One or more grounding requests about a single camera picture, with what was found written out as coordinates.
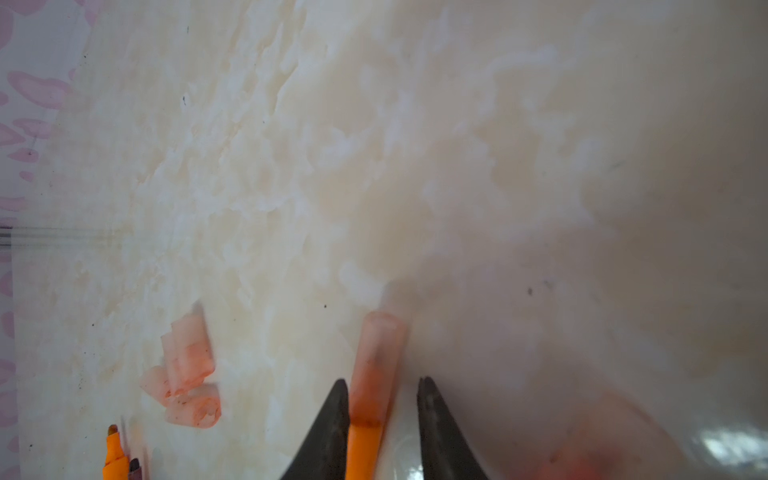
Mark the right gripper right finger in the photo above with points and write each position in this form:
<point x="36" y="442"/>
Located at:
<point x="445" y="453"/>

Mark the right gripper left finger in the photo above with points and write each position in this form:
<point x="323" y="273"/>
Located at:
<point x="323" y="453"/>

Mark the orange pen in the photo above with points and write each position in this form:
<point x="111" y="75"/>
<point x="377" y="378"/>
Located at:
<point x="117" y="463"/>
<point x="362" y="451"/>

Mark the purple pen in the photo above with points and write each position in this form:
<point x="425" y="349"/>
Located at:
<point x="135" y="470"/>

